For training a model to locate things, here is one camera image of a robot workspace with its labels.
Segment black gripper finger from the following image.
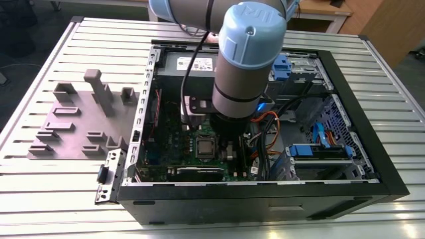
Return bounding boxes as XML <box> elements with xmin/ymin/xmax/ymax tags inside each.
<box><xmin>222</xmin><ymin>141</ymin><xmax>236</xmax><ymax>162</ymax></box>

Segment metal socket cover frame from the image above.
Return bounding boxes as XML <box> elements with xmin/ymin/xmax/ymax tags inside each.
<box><xmin>194</xmin><ymin>134</ymin><xmax>218</xmax><ymax>160</ymax></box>

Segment silver square CPU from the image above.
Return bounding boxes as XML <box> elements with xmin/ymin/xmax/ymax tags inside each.
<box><xmin>198</xmin><ymin>140</ymin><xmax>214</xmax><ymax>153</ymax></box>

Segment black graphics card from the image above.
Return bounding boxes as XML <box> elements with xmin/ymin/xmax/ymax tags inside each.
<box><xmin>166</xmin><ymin>165</ymin><xmax>226</xmax><ymax>183</ymax></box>

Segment green motherboard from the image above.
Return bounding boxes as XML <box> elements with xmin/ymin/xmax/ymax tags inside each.
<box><xmin>138</xmin><ymin>109</ymin><xmax>257</xmax><ymax>183</ymax></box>

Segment black open PC case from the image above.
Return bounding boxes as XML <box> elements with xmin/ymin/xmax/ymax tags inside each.
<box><xmin>94</xmin><ymin>39</ymin><xmax>412</xmax><ymax>227</ymax></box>

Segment hard disk in blue carrier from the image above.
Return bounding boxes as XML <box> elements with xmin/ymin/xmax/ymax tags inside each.
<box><xmin>285</xmin><ymin>143</ymin><xmax>356</xmax><ymax>161</ymax></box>

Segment black case fan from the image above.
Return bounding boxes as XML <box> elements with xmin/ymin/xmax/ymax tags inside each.
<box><xmin>148</xmin><ymin>87</ymin><xmax>164</xmax><ymax>126</ymax></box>

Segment grey power supply unit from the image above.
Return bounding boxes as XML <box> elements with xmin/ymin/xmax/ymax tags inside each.
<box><xmin>154</xmin><ymin>51</ymin><xmax>220</xmax><ymax>115</ymax></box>

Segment grey metal drive cage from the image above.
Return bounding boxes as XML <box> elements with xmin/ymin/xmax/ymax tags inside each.
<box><xmin>265</xmin><ymin>51</ymin><xmax>334</xmax><ymax>109</ymax></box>

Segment blue plastic drive latch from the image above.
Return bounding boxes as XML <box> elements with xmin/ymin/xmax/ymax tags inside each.
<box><xmin>270</xmin><ymin>53</ymin><xmax>293</xmax><ymax>81</ymax></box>

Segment grey metal disk bay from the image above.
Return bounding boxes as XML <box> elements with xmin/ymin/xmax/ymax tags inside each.
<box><xmin>284</xmin><ymin>141</ymin><xmax>378</xmax><ymax>182</ymax></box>

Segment metal expansion card retainer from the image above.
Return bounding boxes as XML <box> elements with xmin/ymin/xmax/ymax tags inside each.
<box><xmin>94</xmin><ymin>148</ymin><xmax>129</xmax><ymax>206</ymax></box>

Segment grey plastic parts rack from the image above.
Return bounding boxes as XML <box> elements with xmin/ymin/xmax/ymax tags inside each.
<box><xmin>25</xmin><ymin>69</ymin><xmax>142</xmax><ymax>160</ymax></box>

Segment wooden desk white legs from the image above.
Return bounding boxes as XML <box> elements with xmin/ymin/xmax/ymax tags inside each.
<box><xmin>292</xmin><ymin>0</ymin><xmax>353</xmax><ymax>33</ymax></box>

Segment wooden cabinet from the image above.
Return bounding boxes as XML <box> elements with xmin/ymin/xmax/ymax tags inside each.
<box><xmin>340</xmin><ymin>0</ymin><xmax>425</xmax><ymax>68</ymax></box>

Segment white plug wire bundle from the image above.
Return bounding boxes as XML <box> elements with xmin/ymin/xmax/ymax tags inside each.
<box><xmin>244</xmin><ymin>131</ymin><xmax>264</xmax><ymax>150</ymax></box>

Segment thick black cable bundle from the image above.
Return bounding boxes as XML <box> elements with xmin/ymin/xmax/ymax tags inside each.
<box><xmin>258</xmin><ymin>92</ymin><xmax>328</xmax><ymax>181</ymax></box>

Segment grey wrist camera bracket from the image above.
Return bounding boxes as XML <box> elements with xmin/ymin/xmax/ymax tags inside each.
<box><xmin>181</xmin><ymin>96</ymin><xmax>214</xmax><ymax>125</ymax></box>

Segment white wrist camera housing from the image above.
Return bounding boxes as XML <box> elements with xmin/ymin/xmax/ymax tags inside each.
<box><xmin>257</xmin><ymin>93</ymin><xmax>274</xmax><ymax>116</ymax></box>

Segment orange yellow wire bundle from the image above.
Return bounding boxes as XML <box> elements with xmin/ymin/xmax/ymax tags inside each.
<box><xmin>249</xmin><ymin>111</ymin><xmax>284</xmax><ymax>162</ymax></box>

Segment blue flat wire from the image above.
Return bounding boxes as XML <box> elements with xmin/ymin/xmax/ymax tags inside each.
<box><xmin>269</xmin><ymin>158</ymin><xmax>284</xmax><ymax>180</ymax></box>
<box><xmin>313</xmin><ymin>122</ymin><xmax>334</xmax><ymax>148</ymax></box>

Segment red black fan wire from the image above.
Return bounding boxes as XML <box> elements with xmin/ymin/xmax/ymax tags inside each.
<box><xmin>149</xmin><ymin>89</ymin><xmax>162</xmax><ymax>144</ymax></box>

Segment black camera cable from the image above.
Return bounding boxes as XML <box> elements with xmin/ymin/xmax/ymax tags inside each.
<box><xmin>180</xmin><ymin>31</ymin><xmax>210</xmax><ymax>125</ymax></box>

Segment dark blue retainer handle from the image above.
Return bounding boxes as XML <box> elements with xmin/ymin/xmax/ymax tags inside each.
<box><xmin>96</xmin><ymin>166</ymin><xmax>110</xmax><ymax>185</ymax></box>

